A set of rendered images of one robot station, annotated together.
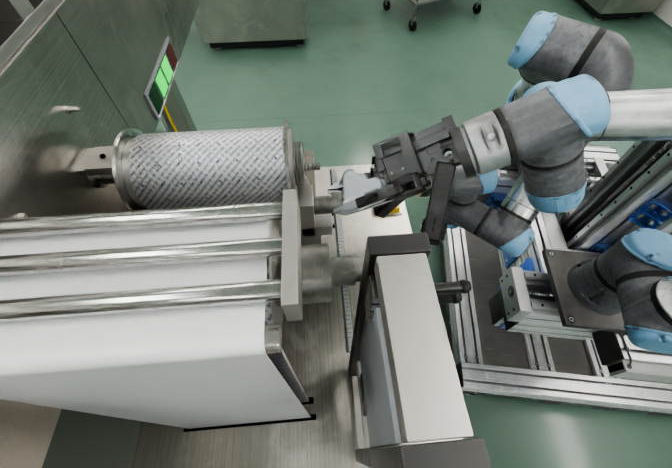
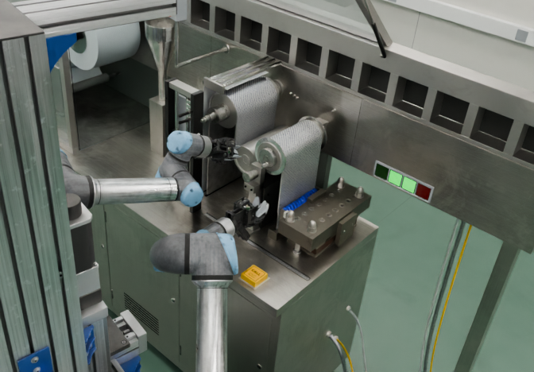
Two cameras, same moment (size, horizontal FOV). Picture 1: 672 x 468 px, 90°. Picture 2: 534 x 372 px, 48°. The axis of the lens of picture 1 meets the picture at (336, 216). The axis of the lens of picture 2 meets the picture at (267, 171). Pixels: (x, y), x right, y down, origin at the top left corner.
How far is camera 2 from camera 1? 2.28 m
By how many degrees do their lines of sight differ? 83
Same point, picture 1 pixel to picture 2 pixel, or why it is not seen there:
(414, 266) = (191, 91)
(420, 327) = (183, 87)
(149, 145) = (305, 122)
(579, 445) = not seen: outside the picture
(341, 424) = not seen: hidden behind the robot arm
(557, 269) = (115, 332)
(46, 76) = (338, 98)
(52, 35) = (353, 98)
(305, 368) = (218, 200)
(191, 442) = not seen: hidden behind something
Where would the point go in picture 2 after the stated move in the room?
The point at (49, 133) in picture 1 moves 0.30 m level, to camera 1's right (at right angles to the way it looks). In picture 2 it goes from (323, 103) to (269, 125)
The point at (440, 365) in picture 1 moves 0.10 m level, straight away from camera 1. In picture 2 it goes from (178, 84) to (169, 96)
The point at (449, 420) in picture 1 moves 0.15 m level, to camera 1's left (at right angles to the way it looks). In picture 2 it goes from (172, 82) to (203, 72)
